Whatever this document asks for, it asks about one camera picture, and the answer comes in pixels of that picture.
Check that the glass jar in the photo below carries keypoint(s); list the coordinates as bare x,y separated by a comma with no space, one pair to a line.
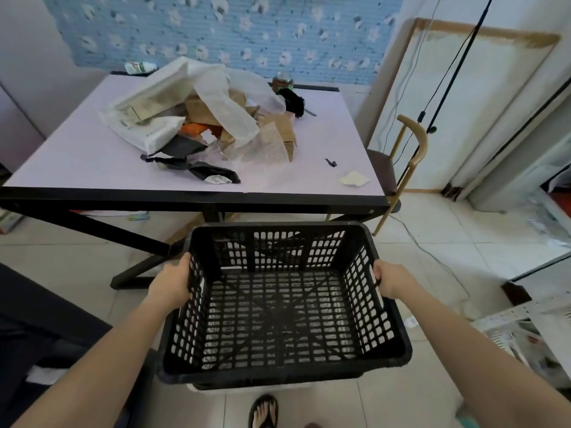
283,81

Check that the person's left forearm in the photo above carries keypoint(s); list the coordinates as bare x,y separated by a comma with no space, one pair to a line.
98,369

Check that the small black clip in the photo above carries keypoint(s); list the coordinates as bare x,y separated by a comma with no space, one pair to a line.
331,163

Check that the orange packet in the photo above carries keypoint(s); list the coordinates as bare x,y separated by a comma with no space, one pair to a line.
198,129

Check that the printed paper leaflet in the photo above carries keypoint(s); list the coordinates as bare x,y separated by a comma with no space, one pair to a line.
111,215

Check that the framed white board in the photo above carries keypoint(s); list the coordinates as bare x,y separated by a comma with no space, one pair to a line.
482,106

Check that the bubble wrap sheet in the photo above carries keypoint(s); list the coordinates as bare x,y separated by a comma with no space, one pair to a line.
267,147

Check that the green white packet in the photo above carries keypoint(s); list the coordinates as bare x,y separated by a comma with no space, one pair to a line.
140,67

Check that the black flip-flop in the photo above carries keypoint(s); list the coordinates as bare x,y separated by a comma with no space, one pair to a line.
263,416

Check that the crumpled white tissue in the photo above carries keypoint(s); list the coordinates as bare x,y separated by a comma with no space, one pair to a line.
354,179

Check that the black stand poles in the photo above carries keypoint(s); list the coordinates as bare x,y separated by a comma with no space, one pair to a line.
459,53

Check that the person's right forearm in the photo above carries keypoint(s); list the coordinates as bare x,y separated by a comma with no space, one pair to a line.
482,361

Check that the brown cardboard box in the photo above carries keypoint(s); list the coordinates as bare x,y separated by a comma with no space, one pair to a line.
285,129

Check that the flat brown cardboard sheet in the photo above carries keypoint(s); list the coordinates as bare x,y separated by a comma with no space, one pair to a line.
187,229

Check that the white foam sheet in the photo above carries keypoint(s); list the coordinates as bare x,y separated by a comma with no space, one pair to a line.
232,111

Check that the gold legged chair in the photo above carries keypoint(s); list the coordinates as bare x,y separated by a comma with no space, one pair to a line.
417,147

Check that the black plastic basket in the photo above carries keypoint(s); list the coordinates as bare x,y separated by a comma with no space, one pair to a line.
276,367

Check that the person's left leg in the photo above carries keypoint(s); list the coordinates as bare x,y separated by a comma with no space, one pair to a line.
265,410

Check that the colourful carton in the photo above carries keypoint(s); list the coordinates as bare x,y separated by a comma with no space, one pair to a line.
11,220

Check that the person's right hand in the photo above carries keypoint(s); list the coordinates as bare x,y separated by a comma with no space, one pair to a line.
395,283

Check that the dark blue metal shelf rack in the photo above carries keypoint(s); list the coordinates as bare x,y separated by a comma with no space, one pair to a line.
35,307

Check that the person's left hand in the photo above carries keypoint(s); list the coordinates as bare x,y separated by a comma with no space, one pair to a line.
171,287

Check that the black-framed white table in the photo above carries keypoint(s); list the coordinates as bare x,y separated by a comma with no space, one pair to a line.
67,151

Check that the black cloth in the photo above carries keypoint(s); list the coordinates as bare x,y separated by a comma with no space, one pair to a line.
292,102

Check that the white shelf rack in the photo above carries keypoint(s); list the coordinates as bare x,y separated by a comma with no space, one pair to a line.
517,316

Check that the white plastic basket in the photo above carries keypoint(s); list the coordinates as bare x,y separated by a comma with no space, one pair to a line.
250,388

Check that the white paper scrap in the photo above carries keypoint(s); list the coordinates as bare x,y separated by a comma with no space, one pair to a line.
44,376

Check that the white mailer bag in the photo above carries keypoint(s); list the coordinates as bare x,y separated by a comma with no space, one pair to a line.
147,102

